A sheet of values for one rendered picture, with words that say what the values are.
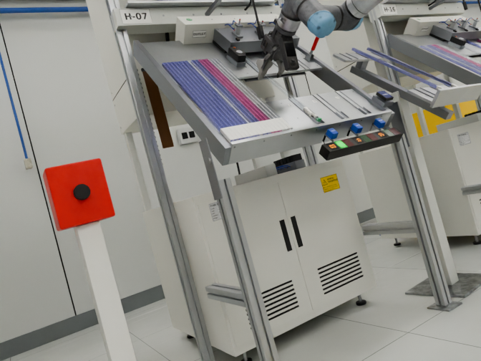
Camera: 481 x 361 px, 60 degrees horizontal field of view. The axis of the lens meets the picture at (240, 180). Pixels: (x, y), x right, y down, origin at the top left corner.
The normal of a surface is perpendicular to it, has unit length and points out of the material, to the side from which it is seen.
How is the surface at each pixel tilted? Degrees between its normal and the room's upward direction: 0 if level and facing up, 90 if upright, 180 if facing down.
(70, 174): 90
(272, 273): 90
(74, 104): 90
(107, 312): 90
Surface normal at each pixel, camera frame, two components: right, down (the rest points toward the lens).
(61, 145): 0.47, -0.14
